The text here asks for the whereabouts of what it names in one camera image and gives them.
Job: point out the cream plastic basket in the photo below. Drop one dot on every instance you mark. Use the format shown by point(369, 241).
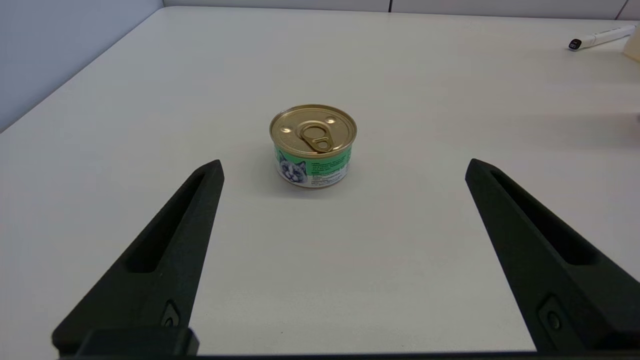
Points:
point(634, 50)

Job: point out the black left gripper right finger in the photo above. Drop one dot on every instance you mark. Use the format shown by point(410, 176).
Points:
point(575, 300)

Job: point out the green cat food tin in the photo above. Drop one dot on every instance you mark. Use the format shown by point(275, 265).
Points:
point(312, 145)

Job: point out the white black-capped marker pen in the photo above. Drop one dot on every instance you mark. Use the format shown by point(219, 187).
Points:
point(600, 37)

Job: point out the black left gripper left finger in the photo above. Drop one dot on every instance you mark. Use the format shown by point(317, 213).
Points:
point(150, 295)

